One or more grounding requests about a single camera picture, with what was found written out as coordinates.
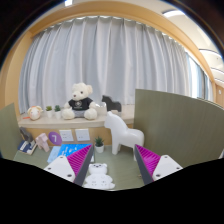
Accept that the small cream plush toy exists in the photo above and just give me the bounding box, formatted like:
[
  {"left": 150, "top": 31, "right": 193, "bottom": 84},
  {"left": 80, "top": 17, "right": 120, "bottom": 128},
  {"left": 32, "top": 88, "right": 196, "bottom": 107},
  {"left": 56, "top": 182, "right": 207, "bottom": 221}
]
[{"left": 27, "top": 105, "right": 44, "bottom": 121}]

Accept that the white bear-shaped power strip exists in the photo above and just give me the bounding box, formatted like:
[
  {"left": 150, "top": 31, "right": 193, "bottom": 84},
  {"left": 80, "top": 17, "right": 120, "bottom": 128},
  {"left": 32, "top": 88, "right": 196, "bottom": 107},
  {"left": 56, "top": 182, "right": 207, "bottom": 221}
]
[{"left": 82, "top": 162, "right": 116, "bottom": 191}]

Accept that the grey horse figure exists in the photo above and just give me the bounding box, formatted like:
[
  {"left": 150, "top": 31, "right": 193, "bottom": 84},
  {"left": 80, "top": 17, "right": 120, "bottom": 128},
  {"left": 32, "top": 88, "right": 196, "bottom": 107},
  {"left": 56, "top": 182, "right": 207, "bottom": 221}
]
[{"left": 19, "top": 126, "right": 34, "bottom": 144}]

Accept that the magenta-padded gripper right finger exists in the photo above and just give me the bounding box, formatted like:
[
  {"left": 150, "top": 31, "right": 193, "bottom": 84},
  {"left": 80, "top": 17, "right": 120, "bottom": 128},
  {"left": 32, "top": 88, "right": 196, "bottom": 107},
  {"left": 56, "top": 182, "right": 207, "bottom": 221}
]
[{"left": 133, "top": 143, "right": 184, "bottom": 186}]

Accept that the cream teddy bear black shirt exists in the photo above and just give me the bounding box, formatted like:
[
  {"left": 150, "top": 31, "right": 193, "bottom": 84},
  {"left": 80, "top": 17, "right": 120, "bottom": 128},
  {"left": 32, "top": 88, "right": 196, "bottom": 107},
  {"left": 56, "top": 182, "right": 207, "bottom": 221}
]
[{"left": 61, "top": 82, "right": 99, "bottom": 121}]

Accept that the spiky potted plant white pot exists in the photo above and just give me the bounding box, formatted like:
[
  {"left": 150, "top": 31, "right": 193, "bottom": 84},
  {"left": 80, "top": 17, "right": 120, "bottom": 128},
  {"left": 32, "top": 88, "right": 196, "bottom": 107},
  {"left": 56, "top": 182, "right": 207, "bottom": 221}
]
[{"left": 94, "top": 135, "right": 105, "bottom": 154}]

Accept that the bright blue book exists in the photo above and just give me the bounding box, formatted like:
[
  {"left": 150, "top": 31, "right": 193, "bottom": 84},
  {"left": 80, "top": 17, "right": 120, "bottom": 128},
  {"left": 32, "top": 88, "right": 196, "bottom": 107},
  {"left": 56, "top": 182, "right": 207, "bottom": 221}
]
[{"left": 58, "top": 143, "right": 92, "bottom": 158}]

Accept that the purple round number sign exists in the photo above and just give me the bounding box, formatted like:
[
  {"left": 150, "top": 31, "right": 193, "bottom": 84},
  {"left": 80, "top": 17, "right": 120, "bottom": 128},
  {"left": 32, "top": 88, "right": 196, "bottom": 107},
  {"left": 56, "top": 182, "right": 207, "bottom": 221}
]
[{"left": 48, "top": 131, "right": 63, "bottom": 147}]

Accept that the long ceiling light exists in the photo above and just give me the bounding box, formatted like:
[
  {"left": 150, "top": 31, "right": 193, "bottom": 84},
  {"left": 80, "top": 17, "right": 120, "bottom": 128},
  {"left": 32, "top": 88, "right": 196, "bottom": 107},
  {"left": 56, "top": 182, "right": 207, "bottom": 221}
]
[{"left": 162, "top": 9, "right": 186, "bottom": 18}]

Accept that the wooden window ledge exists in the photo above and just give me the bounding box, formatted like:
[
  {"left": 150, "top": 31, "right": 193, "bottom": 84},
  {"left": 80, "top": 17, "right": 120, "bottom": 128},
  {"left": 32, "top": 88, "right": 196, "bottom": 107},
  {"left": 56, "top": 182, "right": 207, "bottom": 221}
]
[{"left": 17, "top": 104, "right": 136, "bottom": 129}]

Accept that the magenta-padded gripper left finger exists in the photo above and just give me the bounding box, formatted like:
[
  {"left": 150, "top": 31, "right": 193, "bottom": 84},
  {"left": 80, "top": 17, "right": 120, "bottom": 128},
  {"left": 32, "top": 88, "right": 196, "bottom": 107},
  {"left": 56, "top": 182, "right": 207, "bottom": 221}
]
[{"left": 43, "top": 143, "right": 96, "bottom": 187}]

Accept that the narrow green partition panel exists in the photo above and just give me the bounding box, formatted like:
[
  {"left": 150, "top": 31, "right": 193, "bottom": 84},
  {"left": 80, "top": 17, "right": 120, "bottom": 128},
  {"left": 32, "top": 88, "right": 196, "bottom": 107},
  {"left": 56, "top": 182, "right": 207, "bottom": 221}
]
[{"left": 0, "top": 102, "right": 24, "bottom": 160}]

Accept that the dark notebook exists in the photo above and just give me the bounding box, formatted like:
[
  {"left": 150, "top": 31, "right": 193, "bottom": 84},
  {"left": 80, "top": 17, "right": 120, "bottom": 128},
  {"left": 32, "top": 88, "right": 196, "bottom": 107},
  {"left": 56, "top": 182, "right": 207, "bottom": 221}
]
[{"left": 17, "top": 139, "right": 38, "bottom": 156}]

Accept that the small potted plant white pot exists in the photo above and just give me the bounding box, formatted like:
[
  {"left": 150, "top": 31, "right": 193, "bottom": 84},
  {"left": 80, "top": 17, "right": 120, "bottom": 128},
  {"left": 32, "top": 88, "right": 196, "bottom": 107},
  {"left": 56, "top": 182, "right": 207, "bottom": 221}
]
[
  {"left": 45, "top": 105, "right": 54, "bottom": 118},
  {"left": 53, "top": 104, "right": 62, "bottom": 120}
]

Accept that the light blue book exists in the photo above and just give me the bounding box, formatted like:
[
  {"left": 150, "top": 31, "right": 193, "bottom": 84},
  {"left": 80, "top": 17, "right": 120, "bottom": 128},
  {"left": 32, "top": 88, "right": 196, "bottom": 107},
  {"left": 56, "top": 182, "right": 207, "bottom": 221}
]
[{"left": 46, "top": 145, "right": 63, "bottom": 164}]

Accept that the black horse figure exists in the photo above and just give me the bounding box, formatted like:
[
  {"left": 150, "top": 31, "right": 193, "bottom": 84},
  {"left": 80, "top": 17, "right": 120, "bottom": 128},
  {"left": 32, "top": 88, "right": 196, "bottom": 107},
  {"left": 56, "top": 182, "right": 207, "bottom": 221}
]
[{"left": 101, "top": 94, "right": 123, "bottom": 113}]

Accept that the wide green partition panel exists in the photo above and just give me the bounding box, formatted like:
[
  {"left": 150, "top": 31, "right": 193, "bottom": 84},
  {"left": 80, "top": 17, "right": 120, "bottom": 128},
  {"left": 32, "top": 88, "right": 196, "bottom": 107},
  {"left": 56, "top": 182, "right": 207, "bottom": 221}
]
[{"left": 133, "top": 88, "right": 224, "bottom": 168}]

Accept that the white wall socket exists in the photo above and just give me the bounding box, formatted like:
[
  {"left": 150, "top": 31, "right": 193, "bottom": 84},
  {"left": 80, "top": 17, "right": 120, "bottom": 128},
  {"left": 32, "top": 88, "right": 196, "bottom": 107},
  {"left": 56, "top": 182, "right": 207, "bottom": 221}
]
[
  {"left": 58, "top": 129, "right": 75, "bottom": 143},
  {"left": 74, "top": 128, "right": 91, "bottom": 142}
]

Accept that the pink horse figure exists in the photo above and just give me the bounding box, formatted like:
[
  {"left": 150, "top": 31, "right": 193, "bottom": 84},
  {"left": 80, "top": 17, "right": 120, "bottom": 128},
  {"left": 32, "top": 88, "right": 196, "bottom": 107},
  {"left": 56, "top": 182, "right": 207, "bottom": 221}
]
[{"left": 35, "top": 132, "right": 51, "bottom": 153}]

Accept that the white-grey curtain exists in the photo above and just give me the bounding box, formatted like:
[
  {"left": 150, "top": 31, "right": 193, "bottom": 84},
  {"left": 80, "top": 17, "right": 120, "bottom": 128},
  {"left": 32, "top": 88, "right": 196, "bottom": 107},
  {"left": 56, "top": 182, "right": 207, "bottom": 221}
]
[{"left": 18, "top": 15, "right": 198, "bottom": 114}]

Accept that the large white horse figure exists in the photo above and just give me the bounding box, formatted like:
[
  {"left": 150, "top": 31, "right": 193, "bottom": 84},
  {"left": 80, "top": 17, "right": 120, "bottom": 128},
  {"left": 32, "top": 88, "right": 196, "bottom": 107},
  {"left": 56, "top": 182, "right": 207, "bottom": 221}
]
[{"left": 103, "top": 111, "right": 145, "bottom": 156}]

